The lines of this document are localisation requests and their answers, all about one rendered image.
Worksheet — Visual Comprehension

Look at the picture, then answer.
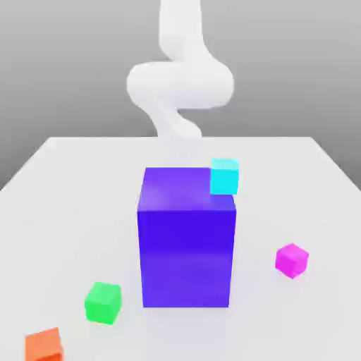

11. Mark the small cyan cube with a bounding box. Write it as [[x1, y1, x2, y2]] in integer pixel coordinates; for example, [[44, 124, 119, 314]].
[[209, 157, 240, 196]]

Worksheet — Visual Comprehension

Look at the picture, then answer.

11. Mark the small magenta cube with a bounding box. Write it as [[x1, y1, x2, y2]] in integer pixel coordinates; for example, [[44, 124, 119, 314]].
[[274, 243, 310, 280]]

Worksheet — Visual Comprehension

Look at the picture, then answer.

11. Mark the small green cube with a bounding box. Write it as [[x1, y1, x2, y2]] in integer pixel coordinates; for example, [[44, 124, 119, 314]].
[[84, 281, 123, 326]]

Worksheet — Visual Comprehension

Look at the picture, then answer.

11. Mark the small orange cube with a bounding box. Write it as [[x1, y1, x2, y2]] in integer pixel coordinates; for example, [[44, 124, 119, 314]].
[[24, 326, 64, 361]]

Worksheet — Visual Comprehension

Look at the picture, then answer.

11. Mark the large purple box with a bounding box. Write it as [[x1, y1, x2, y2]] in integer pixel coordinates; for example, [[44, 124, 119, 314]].
[[136, 166, 237, 309]]

